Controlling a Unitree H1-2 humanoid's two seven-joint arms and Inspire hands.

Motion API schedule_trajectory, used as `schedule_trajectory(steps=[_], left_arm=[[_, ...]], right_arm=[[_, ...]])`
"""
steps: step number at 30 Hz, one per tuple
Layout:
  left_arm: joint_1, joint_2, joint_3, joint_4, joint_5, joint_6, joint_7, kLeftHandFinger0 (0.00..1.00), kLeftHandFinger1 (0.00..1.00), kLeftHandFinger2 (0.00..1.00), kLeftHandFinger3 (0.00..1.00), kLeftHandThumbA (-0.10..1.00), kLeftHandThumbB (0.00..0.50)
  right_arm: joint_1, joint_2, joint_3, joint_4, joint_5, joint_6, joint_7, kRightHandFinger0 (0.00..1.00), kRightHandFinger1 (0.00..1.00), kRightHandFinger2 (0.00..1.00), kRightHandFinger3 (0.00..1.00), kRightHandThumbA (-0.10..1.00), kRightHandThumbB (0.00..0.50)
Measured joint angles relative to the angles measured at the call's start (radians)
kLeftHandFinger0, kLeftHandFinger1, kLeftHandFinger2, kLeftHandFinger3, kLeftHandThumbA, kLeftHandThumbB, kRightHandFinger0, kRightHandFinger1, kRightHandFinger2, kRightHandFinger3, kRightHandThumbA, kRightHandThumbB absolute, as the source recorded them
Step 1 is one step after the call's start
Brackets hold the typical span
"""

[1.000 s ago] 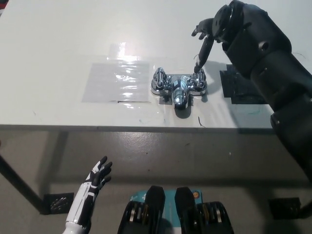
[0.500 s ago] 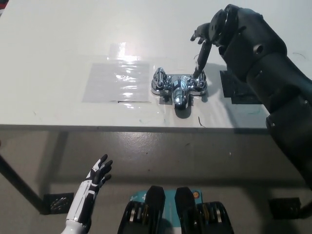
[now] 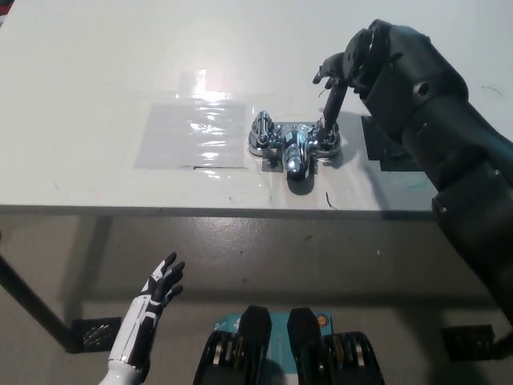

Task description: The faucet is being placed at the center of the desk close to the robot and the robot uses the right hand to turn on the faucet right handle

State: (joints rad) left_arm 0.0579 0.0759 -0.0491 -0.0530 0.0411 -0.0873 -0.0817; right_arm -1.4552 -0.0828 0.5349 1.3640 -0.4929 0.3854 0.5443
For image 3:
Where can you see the black teal robot torso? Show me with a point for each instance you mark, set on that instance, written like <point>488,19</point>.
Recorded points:
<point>288,353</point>

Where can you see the black tape square patch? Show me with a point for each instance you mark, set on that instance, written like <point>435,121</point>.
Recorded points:
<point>374,136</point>

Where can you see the red background object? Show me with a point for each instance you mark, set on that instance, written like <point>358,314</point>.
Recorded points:
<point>3,6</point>

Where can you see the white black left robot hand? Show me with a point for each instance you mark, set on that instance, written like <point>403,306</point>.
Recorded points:
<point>148,313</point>

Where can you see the black table foot plate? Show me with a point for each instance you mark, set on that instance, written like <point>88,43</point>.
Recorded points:
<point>96,335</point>
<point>467,341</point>

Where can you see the chrome faucet body with spout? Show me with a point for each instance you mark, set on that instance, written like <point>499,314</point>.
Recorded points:
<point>296,152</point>

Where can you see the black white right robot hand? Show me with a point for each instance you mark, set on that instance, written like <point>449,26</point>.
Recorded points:
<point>352,64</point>

